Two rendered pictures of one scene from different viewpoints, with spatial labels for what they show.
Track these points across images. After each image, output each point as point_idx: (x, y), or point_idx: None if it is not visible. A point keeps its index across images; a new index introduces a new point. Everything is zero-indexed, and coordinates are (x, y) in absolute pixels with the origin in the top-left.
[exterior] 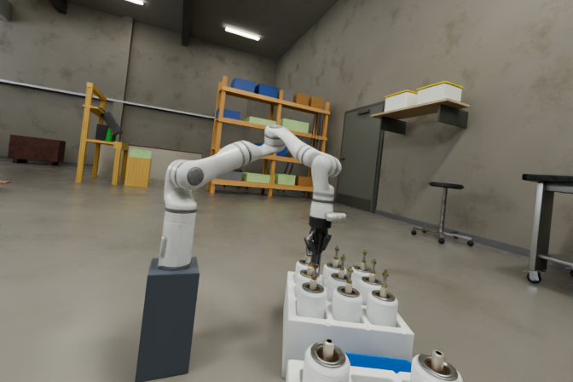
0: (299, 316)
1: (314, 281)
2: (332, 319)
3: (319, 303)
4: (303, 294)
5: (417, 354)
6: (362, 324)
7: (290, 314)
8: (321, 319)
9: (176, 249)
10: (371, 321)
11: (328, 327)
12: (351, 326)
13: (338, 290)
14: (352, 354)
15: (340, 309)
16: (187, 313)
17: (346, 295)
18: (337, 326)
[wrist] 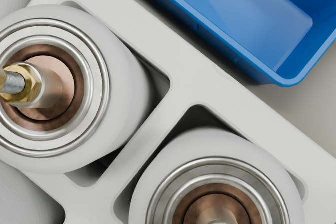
0: (304, 176)
1: (233, 223)
2: (179, 88)
3: (234, 136)
4: (303, 208)
5: None
6: None
7: (331, 213)
8: (226, 113)
9: None
10: None
11: (221, 69)
12: (139, 10)
13: (87, 122)
14: None
15: (137, 72)
16: None
17: (100, 52)
18: (192, 46)
